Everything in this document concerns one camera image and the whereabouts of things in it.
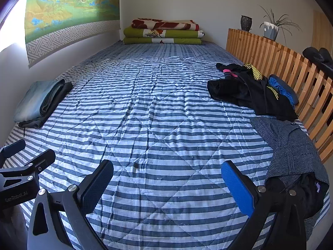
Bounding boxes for blue garment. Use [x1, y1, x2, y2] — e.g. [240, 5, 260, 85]
[268, 74, 298, 106]

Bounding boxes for black padded object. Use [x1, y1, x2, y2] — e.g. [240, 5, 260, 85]
[302, 47, 333, 74]

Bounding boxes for potted plant in white pot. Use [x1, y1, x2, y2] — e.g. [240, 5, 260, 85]
[257, 5, 302, 41]

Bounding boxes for wooden door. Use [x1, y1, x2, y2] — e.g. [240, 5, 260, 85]
[311, 10, 327, 56]

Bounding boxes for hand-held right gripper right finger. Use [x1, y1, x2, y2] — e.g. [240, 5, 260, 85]
[221, 161, 307, 250]

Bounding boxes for light blue folded jeans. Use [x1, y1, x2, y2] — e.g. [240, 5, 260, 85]
[14, 80, 65, 123]

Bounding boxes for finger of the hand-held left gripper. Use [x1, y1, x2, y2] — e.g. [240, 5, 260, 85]
[0, 139, 26, 166]
[0, 149, 56, 185]

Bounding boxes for green folded quilt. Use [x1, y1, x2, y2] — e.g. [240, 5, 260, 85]
[123, 26, 205, 45]

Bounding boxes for wooden slatted bed rail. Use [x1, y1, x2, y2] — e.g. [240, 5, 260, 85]
[225, 28, 333, 164]

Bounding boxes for dark grey folded cloth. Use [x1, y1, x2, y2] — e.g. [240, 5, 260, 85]
[18, 81, 74, 129]

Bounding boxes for blue white striped quilt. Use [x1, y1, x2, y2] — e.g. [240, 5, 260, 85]
[0, 42, 329, 250]

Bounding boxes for grey houndstooth jacket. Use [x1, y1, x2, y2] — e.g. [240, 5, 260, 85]
[251, 117, 329, 243]

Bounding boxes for pink striped dark sock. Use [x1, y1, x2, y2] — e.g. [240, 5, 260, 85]
[223, 68, 239, 79]

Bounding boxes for dark ceramic vase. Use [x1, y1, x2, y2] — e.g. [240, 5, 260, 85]
[240, 15, 253, 32]

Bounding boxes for black garment with yellow print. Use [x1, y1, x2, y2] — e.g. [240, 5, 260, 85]
[207, 62, 298, 122]

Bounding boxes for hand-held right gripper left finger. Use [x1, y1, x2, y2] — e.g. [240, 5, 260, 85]
[27, 159, 114, 250]

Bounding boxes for landscape wall poster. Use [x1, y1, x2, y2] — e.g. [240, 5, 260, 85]
[24, 0, 121, 69]

